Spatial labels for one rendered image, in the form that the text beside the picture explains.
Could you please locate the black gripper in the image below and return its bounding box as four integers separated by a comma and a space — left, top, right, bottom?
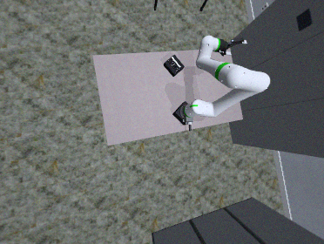
220, 37, 246, 56

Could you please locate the black lighting desk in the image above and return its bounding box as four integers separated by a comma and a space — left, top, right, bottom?
164, 55, 184, 77

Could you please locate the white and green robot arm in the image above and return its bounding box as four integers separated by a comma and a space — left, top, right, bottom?
179, 36, 270, 131

